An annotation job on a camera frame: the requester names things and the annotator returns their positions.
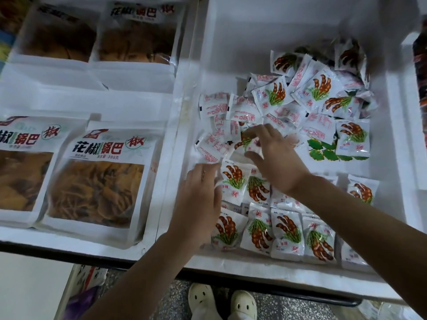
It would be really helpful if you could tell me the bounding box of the person's left forearm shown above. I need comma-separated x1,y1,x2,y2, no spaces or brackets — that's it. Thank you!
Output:
80,236,208,320

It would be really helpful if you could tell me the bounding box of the person's left white shoe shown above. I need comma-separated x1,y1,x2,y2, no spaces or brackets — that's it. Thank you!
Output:
188,283,223,320

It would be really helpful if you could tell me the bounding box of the person's white shoe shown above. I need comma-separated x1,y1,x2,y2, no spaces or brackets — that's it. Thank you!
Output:
228,290,258,320
188,283,223,320

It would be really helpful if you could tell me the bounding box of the person's right hand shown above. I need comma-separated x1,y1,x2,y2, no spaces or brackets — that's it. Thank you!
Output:
242,123,311,197

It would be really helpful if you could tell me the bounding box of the person's right white shoe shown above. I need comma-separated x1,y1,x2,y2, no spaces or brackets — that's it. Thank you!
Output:
228,290,258,320

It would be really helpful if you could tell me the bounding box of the white red printed carton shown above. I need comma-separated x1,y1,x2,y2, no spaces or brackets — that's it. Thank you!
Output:
56,263,111,320

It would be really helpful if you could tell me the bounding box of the person's left hand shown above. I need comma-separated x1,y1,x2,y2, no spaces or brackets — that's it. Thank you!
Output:
167,163,224,254

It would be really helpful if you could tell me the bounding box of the white bag of orange crisps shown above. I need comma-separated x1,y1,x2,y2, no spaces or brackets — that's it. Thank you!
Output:
0,115,88,229
36,122,166,249
10,3,101,69
90,0,188,74

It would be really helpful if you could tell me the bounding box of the purple packet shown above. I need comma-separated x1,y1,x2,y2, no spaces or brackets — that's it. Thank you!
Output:
63,286,101,320

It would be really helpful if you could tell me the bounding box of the pile of white printed packets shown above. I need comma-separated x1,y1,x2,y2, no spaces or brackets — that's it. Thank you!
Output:
193,38,381,272

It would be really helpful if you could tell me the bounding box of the clear round plastic tub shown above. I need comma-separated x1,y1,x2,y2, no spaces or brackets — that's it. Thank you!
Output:
357,296,427,320

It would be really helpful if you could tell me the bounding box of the pile of dark red packets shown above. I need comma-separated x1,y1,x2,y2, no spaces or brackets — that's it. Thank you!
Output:
412,33,427,147

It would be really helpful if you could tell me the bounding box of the person's right forearm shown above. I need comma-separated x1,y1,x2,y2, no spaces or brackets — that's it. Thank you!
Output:
287,173,427,317

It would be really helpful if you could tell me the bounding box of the white foam slab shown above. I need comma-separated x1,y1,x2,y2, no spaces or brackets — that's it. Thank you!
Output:
0,253,77,320

